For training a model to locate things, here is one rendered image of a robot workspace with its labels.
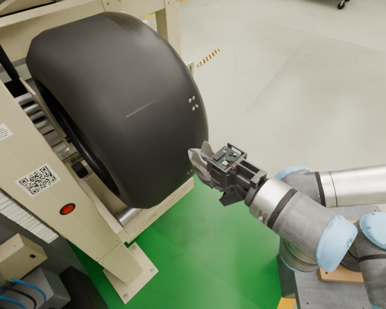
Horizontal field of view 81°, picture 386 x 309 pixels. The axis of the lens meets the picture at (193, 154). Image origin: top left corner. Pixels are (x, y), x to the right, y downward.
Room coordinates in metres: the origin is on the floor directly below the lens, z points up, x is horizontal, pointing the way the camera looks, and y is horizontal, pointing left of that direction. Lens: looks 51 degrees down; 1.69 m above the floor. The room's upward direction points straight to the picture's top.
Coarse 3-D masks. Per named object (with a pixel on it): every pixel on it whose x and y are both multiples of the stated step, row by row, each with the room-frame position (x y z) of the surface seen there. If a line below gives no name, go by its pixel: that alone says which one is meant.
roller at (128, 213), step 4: (124, 208) 0.37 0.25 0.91; (128, 208) 0.36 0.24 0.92; (132, 208) 0.36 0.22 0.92; (136, 208) 0.36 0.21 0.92; (140, 208) 0.37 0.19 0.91; (120, 212) 0.35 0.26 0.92; (124, 212) 0.35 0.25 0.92; (128, 212) 0.35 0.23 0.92; (132, 212) 0.35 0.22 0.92; (136, 212) 0.35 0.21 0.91; (116, 216) 0.33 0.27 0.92; (120, 216) 0.33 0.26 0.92; (124, 216) 0.33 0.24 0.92; (128, 216) 0.33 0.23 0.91; (132, 216) 0.34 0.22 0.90; (120, 220) 0.32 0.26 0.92; (124, 220) 0.32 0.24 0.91; (128, 220) 0.33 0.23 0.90
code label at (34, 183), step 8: (40, 168) 0.31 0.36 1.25; (48, 168) 0.32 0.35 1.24; (24, 176) 0.28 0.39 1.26; (32, 176) 0.29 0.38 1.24; (40, 176) 0.30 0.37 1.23; (48, 176) 0.31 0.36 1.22; (56, 176) 0.32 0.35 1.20; (24, 184) 0.28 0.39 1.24; (32, 184) 0.28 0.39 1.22; (40, 184) 0.29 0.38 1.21; (48, 184) 0.30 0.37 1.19; (32, 192) 0.28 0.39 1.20; (40, 192) 0.28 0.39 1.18
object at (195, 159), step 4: (188, 152) 0.37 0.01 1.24; (192, 152) 0.34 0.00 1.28; (196, 152) 0.33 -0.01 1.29; (192, 156) 0.34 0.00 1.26; (196, 156) 0.33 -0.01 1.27; (200, 156) 0.32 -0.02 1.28; (192, 160) 0.34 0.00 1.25; (196, 160) 0.33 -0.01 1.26; (200, 160) 0.32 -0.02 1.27; (192, 164) 0.33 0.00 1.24; (196, 164) 0.32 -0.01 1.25; (200, 164) 0.32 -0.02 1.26; (204, 164) 0.31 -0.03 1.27; (200, 168) 0.31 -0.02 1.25; (204, 168) 0.31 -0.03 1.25; (204, 172) 0.30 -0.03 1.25
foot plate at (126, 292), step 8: (128, 248) 0.48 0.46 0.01; (136, 248) 0.48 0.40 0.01; (136, 256) 0.43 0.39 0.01; (144, 256) 0.43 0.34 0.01; (144, 264) 0.38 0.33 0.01; (152, 264) 0.38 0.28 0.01; (104, 272) 0.33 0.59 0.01; (144, 272) 0.33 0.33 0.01; (152, 272) 0.33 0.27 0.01; (112, 280) 0.28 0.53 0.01; (120, 280) 0.28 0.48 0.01; (136, 280) 0.28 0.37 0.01; (144, 280) 0.28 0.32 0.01; (120, 288) 0.24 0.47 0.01; (128, 288) 0.24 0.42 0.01; (136, 288) 0.24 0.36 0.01; (120, 296) 0.19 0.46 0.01; (128, 296) 0.19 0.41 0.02
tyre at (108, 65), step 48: (48, 48) 0.47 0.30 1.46; (96, 48) 0.47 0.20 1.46; (144, 48) 0.50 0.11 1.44; (48, 96) 0.60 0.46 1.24; (96, 96) 0.37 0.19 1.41; (144, 96) 0.40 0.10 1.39; (96, 144) 0.32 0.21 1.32; (144, 144) 0.33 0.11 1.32; (192, 144) 0.39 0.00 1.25; (144, 192) 0.28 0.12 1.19
